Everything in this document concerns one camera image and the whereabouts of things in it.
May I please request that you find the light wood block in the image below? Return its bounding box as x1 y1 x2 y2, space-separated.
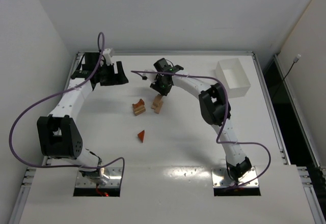
154 101 164 114

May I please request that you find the aluminium table frame rail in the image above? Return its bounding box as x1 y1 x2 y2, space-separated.
42 52 84 166

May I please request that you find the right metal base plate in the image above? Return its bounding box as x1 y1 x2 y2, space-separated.
211 167 259 188

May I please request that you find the metal base plate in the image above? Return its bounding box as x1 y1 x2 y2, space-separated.
211 167 259 188
75 167 122 188

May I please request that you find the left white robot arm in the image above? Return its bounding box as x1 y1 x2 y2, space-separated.
37 48 128 185

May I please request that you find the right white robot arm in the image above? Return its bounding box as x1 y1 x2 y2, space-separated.
150 58 252 182

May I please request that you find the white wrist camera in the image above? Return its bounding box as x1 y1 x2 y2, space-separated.
142 69 157 83
102 48 114 65

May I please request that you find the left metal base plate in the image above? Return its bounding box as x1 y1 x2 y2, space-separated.
75 167 122 188

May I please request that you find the white plastic bin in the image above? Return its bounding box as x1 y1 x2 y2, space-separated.
214 58 251 98

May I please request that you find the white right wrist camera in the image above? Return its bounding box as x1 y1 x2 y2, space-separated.
142 69 157 83

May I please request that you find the black cable with white plug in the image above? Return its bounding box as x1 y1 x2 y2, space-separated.
271 53 302 100

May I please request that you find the orange triangle wood block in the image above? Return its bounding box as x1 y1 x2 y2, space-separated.
137 130 145 143

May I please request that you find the purple cable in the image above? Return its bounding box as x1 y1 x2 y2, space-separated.
130 70 272 190
9 32 125 181

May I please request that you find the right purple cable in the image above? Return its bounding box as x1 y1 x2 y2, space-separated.
130 70 272 190

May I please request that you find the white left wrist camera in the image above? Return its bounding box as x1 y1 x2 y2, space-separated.
102 48 114 65

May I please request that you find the orange arch wood block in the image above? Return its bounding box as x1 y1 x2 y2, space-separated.
132 99 146 116

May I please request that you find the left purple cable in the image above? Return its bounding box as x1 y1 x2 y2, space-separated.
9 32 125 181

